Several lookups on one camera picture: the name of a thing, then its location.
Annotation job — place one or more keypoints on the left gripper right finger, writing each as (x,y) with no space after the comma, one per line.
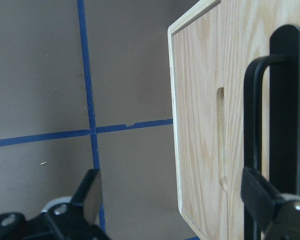
(276,214)

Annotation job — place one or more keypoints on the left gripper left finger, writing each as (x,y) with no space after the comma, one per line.
(75,219)

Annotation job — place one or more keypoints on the black drawer handle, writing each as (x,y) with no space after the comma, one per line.
(283,63)

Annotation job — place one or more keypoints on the wooden drawer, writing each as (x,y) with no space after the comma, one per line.
(246,29)
(200,125)

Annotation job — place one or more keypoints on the wooden drawer cabinet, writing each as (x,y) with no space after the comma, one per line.
(175,125)

